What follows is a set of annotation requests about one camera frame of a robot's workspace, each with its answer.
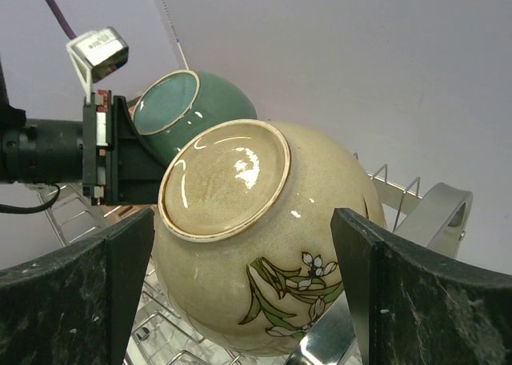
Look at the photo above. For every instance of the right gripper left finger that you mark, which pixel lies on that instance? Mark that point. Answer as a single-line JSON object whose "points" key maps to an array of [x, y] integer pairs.
{"points": [[77, 305]]}

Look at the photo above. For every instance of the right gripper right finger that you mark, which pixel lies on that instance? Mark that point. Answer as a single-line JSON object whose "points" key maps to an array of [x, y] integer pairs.
{"points": [[410, 305]]}

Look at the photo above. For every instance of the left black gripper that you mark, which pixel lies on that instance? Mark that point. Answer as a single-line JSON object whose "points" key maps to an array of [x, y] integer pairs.
{"points": [[103, 152]]}

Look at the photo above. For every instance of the large teal ceramic bowl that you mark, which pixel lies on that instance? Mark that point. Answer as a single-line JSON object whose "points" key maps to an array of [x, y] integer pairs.
{"points": [[183, 104]]}

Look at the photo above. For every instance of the steel two-tier dish rack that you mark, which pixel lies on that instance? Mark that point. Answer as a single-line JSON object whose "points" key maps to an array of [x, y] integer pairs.
{"points": [[160, 336]]}

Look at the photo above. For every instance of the large cream ceramic bowl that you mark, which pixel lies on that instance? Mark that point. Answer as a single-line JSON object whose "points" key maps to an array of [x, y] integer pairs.
{"points": [[246, 190]]}

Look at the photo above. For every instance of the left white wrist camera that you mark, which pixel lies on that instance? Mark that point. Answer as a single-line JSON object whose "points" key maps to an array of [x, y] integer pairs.
{"points": [[95, 55]]}

